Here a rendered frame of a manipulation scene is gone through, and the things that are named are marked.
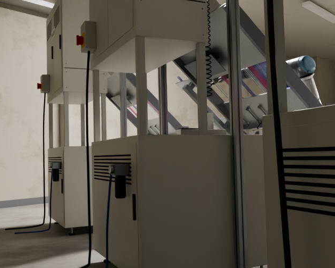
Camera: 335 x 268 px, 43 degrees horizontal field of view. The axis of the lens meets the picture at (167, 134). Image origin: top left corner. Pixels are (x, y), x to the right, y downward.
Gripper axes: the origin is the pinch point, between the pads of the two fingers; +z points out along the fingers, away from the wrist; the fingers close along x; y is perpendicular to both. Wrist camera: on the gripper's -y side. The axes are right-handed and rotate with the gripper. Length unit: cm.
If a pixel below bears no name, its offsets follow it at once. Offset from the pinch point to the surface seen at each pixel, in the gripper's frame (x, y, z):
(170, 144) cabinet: 60, 1, 69
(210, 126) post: -26.3, -25.5, 3.7
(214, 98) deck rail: -7.9, -8.3, 1.4
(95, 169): 0, -1, 86
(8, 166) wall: -301, 8, 105
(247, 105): 13.3, -18.0, -2.6
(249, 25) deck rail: 60, 23, 8
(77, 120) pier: -322, 7, 5
